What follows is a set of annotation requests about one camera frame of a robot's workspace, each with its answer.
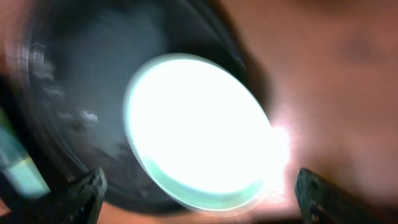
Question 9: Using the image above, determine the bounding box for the black rectangular soapy water tray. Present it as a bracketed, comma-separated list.
[1, 109, 50, 199]

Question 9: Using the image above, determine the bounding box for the mint plate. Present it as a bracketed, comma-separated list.
[123, 54, 277, 212]

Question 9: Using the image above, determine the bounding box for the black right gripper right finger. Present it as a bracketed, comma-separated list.
[295, 168, 389, 224]

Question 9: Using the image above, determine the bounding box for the round black serving tray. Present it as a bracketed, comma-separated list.
[6, 0, 249, 215]

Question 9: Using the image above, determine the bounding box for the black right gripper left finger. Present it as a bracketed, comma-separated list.
[18, 168, 107, 224]

